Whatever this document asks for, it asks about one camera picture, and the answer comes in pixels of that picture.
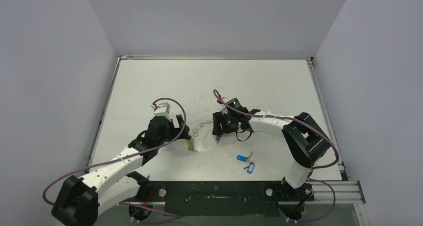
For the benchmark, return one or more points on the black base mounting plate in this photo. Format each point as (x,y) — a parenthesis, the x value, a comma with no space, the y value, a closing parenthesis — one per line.
(225,198)

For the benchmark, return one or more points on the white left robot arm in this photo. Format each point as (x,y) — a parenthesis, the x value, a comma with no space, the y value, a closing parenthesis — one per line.
(81,200)

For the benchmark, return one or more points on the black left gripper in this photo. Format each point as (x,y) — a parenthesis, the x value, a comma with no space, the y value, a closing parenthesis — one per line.
(175,130)

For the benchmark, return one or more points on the perforated metal key plate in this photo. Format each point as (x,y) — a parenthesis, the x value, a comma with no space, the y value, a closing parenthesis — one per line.
(202,139)

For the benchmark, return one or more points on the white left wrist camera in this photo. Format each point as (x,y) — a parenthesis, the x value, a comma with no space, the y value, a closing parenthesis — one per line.
(163,109)

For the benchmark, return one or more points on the aluminium frame rail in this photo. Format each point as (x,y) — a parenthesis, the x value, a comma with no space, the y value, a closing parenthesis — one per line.
(346,192)

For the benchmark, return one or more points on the solid blue key tag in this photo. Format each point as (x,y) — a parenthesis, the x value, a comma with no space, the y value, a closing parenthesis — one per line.
(241,158)

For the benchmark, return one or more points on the silver key on blue tag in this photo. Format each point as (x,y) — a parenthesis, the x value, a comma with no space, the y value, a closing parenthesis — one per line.
(249,159)

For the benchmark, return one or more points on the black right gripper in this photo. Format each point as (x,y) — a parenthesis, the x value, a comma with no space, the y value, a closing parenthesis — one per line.
(217,125)

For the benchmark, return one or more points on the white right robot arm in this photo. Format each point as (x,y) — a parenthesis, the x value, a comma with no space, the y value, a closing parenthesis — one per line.
(305,139)

